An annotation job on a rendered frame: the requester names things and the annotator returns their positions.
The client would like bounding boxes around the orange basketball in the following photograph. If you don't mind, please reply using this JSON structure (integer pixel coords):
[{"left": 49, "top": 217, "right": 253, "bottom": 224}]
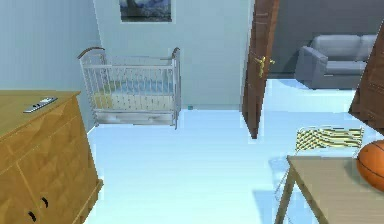
[{"left": 355, "top": 139, "right": 384, "bottom": 193}]

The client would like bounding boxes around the white baby crib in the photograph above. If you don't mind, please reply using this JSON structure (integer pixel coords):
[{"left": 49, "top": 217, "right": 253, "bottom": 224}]
[{"left": 77, "top": 46, "right": 182, "bottom": 130}]

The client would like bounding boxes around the brown wooden room door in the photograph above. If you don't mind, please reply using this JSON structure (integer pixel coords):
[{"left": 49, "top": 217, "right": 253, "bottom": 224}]
[{"left": 241, "top": 0, "right": 280, "bottom": 140}]

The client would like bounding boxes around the grey sofa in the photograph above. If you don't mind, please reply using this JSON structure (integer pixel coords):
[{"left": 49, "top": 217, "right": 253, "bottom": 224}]
[{"left": 294, "top": 33, "right": 379, "bottom": 90}]

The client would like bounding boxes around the grey remote control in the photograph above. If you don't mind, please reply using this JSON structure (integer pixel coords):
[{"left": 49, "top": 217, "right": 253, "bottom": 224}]
[{"left": 23, "top": 96, "right": 59, "bottom": 114}]

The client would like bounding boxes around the wooden chest of drawers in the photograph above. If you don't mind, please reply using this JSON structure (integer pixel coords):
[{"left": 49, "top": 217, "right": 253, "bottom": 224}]
[{"left": 0, "top": 89, "right": 104, "bottom": 224}]

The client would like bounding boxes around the light wooden table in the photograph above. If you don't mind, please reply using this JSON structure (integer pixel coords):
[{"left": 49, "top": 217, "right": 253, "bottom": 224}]
[{"left": 273, "top": 155, "right": 384, "bottom": 224}]

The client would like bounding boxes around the brown wooden cupboard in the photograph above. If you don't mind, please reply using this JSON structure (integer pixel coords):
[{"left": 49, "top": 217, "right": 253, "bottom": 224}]
[{"left": 348, "top": 20, "right": 384, "bottom": 136}]

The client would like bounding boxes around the gold door handle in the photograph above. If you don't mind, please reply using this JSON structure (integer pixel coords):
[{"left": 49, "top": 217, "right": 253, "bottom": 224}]
[{"left": 254, "top": 55, "right": 276, "bottom": 79}]

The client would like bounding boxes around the blue framed wall picture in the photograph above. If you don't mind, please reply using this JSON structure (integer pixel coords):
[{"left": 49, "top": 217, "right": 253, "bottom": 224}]
[{"left": 118, "top": 0, "right": 173, "bottom": 24}]

